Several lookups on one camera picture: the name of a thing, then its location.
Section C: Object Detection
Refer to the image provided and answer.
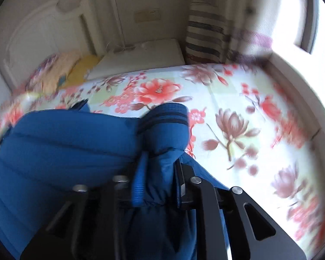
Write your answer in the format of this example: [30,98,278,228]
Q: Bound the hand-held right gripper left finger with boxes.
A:
[20,152,148,260]

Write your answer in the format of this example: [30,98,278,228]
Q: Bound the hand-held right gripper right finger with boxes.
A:
[175,161,306,260]

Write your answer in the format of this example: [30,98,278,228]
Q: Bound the blue quilted jacket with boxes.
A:
[0,100,231,260]

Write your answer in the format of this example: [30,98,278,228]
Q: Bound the floral bed sheet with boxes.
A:
[0,62,325,260]

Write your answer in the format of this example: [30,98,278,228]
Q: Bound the white nightstand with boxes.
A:
[87,38,185,80]

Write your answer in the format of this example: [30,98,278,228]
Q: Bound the beige pillow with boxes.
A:
[43,51,80,87]

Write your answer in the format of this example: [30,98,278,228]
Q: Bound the printed curtain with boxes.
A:
[185,0,274,65]

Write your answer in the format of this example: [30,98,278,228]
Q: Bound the purple patterned pillow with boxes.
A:
[26,55,57,87]

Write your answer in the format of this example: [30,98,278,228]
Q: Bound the beige window sill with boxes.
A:
[265,53,325,250]

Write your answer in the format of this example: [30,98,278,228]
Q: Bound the white slim pole lamp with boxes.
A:
[110,0,126,49]

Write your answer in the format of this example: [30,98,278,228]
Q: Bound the white bed headboard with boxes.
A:
[0,0,102,93]

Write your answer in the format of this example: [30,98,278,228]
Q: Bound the dark framed window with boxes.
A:
[294,0,325,55]

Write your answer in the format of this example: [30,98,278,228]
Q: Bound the beige wall socket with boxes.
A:
[135,9,161,22]

